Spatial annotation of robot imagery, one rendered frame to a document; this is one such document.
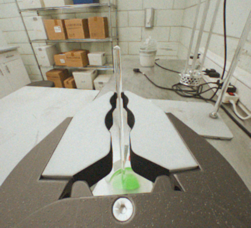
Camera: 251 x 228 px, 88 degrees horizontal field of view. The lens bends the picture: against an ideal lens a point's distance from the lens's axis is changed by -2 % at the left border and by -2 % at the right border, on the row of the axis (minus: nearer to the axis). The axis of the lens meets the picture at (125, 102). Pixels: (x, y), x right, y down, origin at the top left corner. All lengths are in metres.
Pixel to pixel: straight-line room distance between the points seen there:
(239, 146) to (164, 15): 2.18
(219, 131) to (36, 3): 2.65
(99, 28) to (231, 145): 2.07
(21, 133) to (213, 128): 0.64
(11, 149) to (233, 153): 0.64
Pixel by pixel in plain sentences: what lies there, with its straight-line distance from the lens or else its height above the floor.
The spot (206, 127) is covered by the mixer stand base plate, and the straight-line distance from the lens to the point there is 0.51.
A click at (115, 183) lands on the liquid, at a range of 0.23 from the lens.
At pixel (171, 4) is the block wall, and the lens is 2.47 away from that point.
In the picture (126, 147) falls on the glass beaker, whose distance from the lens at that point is 0.20.
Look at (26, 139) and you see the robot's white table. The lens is 0.54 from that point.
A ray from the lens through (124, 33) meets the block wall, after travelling 2.50.
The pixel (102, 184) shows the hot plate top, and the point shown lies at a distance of 0.26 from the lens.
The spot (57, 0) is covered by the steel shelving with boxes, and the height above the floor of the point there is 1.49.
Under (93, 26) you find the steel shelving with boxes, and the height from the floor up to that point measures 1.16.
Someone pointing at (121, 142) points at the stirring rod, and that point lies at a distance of 0.16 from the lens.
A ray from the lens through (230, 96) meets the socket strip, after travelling 0.71.
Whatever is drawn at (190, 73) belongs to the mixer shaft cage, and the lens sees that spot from 0.46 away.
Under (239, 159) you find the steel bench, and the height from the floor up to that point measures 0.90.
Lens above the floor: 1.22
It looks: 32 degrees down
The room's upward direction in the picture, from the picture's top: 2 degrees counter-clockwise
